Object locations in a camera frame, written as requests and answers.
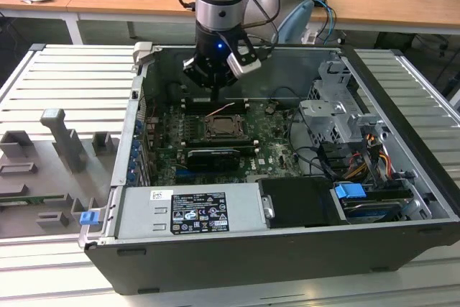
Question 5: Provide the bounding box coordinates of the silver power supply unit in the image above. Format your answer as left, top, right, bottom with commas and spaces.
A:
101, 182, 270, 240

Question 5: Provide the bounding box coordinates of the black looped cable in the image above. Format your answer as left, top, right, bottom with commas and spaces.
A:
286, 108, 335, 183

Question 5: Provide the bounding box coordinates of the silver perforated drive cage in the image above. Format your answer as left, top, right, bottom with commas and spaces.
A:
298, 59, 364, 147

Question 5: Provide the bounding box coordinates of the small silver metal bracket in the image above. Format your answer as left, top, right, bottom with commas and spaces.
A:
349, 112, 388, 142

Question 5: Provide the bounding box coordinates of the black RAM slot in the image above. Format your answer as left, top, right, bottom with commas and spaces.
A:
183, 137, 259, 146
182, 97, 248, 104
183, 100, 249, 106
185, 143, 262, 152
183, 103, 250, 109
184, 106, 251, 112

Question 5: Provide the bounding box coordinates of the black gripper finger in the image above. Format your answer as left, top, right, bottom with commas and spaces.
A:
216, 73, 239, 101
182, 55, 217, 101

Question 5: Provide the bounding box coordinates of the grey parts rack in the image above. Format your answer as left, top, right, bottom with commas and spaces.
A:
0, 107, 122, 240

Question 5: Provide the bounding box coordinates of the CPU socket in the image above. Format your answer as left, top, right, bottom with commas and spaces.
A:
201, 113, 252, 142

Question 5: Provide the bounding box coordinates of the blue disk carrier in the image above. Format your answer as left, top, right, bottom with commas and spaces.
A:
333, 183, 367, 201

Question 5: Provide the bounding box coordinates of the green RAM stick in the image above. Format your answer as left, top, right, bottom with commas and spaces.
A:
0, 194, 68, 204

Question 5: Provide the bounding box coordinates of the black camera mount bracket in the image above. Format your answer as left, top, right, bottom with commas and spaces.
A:
218, 32, 260, 62

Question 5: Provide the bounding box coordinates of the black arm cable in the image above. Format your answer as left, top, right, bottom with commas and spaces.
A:
244, 0, 283, 52

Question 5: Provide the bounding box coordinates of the metal socket cover frame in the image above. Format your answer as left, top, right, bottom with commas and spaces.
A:
203, 114, 247, 139

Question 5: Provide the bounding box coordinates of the thin black wire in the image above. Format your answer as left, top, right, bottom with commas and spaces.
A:
271, 86, 302, 101

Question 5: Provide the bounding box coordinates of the black expansion slot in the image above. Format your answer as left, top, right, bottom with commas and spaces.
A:
175, 173, 249, 184

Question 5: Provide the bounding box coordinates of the black plastic shroud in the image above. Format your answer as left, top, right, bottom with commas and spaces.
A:
257, 175, 348, 229

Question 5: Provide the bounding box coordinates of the small white box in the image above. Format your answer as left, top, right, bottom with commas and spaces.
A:
300, 28, 319, 45

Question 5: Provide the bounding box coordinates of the blue cable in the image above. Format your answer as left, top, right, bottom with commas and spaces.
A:
310, 0, 338, 46

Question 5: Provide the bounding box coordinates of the green motherboard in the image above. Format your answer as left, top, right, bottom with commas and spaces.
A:
152, 100, 306, 185

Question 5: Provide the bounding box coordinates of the blue case latch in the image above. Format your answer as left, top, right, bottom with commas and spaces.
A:
78, 211, 99, 228

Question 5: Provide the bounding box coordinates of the yellow orange wire bundle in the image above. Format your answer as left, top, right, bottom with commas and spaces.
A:
346, 133, 392, 180

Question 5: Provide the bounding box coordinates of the grey case latch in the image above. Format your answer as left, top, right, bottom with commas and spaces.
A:
132, 40, 156, 68

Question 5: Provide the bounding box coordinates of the black graphics card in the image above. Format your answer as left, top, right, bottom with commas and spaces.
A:
185, 147, 242, 174

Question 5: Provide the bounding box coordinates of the silver topped CPU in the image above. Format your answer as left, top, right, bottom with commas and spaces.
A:
212, 119, 235, 134

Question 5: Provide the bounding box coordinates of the black grey PC case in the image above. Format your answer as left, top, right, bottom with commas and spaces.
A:
78, 41, 460, 295

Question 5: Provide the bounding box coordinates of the silver white wrist camera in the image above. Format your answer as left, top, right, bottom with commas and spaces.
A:
226, 46, 262, 79

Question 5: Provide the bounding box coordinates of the hard disk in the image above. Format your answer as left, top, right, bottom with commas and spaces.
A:
339, 197, 405, 222

